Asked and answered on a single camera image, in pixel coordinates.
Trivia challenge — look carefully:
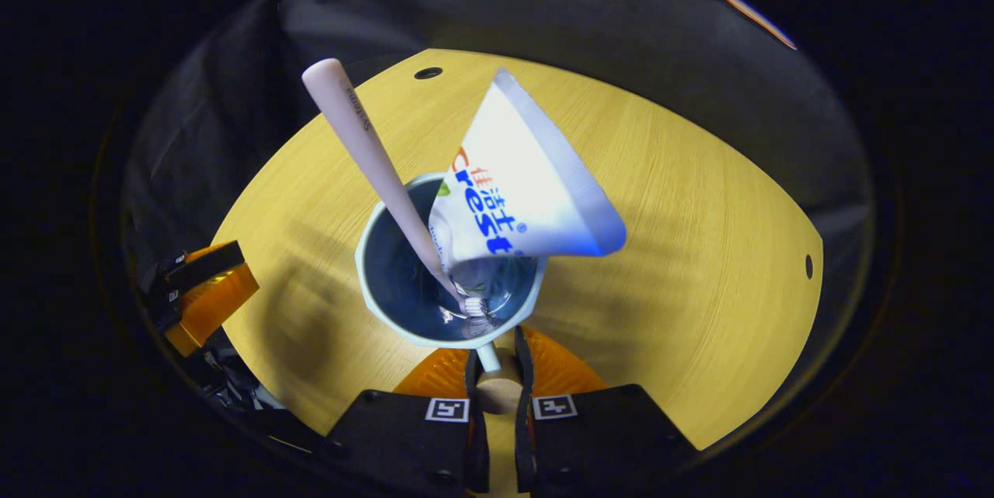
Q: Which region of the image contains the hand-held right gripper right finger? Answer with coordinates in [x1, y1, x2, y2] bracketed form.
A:
[513, 326, 696, 495]

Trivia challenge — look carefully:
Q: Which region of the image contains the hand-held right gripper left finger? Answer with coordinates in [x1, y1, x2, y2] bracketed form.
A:
[322, 347, 492, 495]

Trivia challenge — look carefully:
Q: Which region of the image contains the pale green cup wooden handle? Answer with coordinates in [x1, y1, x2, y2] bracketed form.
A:
[355, 172, 548, 417]

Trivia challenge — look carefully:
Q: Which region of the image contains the pale pink toothbrush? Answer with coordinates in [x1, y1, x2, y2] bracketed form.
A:
[301, 57, 488, 319]

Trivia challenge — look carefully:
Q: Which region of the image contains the white toothpaste tube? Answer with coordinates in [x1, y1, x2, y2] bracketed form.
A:
[427, 67, 628, 301]

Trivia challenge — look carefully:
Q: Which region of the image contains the yellow wooden desktop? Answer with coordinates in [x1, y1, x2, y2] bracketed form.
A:
[211, 47, 824, 452]

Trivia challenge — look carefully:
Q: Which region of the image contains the black backdrop cloth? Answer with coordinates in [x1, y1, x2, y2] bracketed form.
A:
[120, 0, 878, 328]

